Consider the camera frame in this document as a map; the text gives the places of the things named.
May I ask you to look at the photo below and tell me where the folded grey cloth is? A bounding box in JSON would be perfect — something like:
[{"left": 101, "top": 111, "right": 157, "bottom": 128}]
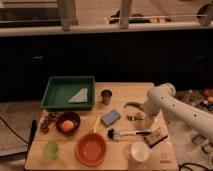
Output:
[{"left": 68, "top": 88, "right": 88, "bottom": 103}]

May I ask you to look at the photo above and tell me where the black dish brush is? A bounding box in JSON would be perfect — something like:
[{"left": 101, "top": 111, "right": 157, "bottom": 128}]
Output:
[{"left": 107, "top": 129, "right": 152, "bottom": 140}]

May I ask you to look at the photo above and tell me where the green plastic cup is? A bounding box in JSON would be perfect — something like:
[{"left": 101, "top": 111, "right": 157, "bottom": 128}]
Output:
[{"left": 43, "top": 140, "right": 59, "bottom": 159}]

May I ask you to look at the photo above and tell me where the black cable left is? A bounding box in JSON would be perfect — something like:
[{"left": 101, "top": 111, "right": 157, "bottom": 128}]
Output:
[{"left": 0, "top": 115, "right": 31, "bottom": 145}]

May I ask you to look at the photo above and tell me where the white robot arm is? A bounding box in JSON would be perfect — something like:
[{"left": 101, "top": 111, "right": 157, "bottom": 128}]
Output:
[{"left": 142, "top": 83, "right": 213, "bottom": 143}]

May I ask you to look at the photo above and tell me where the white cup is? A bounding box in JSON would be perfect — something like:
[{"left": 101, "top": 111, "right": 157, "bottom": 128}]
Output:
[{"left": 130, "top": 142, "right": 151, "bottom": 162}]

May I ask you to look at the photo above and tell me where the spice jar rack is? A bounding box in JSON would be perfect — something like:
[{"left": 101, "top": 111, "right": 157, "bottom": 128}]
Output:
[{"left": 191, "top": 134, "right": 213, "bottom": 154}]

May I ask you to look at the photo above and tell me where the wooden block with black strip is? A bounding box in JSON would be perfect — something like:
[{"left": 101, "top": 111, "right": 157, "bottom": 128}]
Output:
[{"left": 144, "top": 127, "right": 168, "bottom": 148}]

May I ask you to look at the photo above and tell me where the orange fruit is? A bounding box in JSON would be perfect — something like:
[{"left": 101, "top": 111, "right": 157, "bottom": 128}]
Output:
[{"left": 61, "top": 120, "right": 74, "bottom": 132}]

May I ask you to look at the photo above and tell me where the dark metal cup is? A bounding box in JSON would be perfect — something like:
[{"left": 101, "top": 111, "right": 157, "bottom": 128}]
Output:
[{"left": 101, "top": 89, "right": 112, "bottom": 105}]

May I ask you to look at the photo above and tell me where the silver metal fork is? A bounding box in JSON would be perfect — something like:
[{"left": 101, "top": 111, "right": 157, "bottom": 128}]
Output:
[{"left": 126, "top": 115, "right": 145, "bottom": 121}]

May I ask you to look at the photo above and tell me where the dark red bowl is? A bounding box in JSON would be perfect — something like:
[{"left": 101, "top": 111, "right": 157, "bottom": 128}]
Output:
[{"left": 56, "top": 112, "right": 81, "bottom": 136}]

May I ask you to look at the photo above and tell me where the green plastic tray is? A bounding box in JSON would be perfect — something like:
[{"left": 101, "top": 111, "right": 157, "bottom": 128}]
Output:
[{"left": 41, "top": 76, "right": 95, "bottom": 111}]

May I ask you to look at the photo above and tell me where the brown dried food pile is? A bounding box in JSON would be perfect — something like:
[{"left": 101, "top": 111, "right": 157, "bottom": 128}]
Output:
[{"left": 40, "top": 113, "right": 56, "bottom": 134}]

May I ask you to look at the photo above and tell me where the blue sponge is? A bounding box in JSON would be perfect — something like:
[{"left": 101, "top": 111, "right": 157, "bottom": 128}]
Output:
[{"left": 101, "top": 109, "right": 121, "bottom": 127}]

